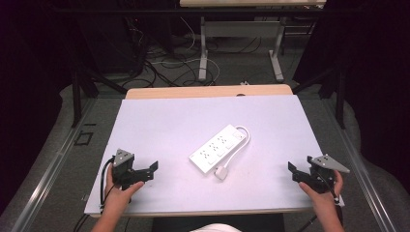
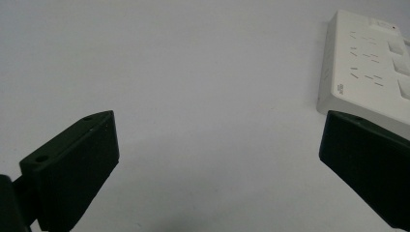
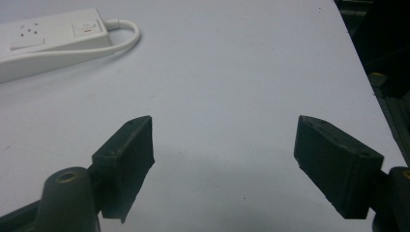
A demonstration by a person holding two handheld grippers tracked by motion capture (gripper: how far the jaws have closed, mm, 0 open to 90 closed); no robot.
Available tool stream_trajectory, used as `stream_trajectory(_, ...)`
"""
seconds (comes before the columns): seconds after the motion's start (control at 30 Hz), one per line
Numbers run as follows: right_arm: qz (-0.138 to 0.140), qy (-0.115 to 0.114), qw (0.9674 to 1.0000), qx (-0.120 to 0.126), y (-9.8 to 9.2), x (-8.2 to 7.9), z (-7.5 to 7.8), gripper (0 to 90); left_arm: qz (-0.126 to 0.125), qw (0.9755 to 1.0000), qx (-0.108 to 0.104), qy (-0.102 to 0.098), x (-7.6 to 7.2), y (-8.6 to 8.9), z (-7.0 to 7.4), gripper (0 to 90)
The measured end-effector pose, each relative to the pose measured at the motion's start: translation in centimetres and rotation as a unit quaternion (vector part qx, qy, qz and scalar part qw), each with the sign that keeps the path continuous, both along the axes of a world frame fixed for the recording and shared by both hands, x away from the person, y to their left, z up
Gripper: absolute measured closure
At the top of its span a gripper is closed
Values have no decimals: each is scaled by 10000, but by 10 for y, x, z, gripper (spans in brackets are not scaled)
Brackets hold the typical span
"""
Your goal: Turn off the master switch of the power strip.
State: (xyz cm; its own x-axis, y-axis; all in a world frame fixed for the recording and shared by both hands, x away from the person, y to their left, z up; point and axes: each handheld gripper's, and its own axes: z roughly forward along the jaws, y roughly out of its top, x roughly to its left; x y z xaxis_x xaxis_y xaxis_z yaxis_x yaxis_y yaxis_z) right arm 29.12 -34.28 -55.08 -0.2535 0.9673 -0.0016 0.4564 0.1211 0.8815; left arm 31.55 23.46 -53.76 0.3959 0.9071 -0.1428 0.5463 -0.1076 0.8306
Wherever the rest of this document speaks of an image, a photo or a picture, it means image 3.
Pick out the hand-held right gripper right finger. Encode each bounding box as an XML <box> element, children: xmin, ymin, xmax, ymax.
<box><xmin>293</xmin><ymin>114</ymin><xmax>385</xmax><ymax>220</ymax></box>

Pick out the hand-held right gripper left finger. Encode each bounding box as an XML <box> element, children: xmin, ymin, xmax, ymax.
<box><xmin>91</xmin><ymin>115</ymin><xmax>156</xmax><ymax>224</ymax></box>

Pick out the white power strip cable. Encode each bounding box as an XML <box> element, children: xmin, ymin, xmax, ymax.
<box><xmin>0</xmin><ymin>18</ymin><xmax>142</xmax><ymax>67</ymax></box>

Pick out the white power strip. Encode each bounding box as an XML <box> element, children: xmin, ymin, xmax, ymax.
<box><xmin>0</xmin><ymin>8</ymin><xmax>114</xmax><ymax>85</ymax></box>

